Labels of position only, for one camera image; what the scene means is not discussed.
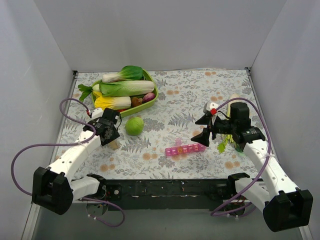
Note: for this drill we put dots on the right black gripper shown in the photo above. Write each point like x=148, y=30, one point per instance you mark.
x=211, y=127

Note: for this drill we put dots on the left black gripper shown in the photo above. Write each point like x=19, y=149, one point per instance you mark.
x=110, y=134

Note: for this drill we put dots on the pink weekly pill organizer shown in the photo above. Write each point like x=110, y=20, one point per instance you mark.
x=179, y=149

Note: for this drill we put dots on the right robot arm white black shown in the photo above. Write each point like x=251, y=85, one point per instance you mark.
x=282, y=203

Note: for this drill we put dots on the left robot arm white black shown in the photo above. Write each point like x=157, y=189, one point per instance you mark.
x=54, y=187

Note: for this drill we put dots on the green plastic tray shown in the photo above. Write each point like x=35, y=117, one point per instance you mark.
x=130, y=111

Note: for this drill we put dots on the yellow cabbage toy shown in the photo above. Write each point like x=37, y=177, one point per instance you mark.
x=114, y=103

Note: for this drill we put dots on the green celery stalk toy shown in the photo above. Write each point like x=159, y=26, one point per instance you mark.
x=227, y=139

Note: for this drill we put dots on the round green cabbage toy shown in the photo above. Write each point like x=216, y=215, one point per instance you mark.
x=134, y=126

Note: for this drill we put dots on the brown mushroom toy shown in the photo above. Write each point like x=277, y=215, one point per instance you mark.
x=135, y=102

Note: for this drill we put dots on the green round jar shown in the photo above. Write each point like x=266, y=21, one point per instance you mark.
x=239, y=147

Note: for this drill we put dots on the long green napa cabbage toy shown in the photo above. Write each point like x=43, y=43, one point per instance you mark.
x=126, y=88

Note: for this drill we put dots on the white radish with leaves toy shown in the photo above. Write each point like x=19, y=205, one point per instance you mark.
x=87, y=90

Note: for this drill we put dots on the floral table mat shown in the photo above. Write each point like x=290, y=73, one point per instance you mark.
x=182, y=95

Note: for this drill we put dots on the purple onion toy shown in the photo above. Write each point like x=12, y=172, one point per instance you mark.
x=148, y=97

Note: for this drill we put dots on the bok choy toy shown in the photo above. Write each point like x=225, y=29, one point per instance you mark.
x=127, y=73

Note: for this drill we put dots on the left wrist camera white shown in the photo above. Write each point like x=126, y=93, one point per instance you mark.
x=96, y=113

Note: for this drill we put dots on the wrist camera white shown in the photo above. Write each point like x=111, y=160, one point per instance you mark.
x=96, y=113
x=210, y=108

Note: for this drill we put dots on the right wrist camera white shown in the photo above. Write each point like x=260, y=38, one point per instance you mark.
x=210, y=108

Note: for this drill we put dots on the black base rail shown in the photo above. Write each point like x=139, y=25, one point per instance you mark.
x=162, y=194

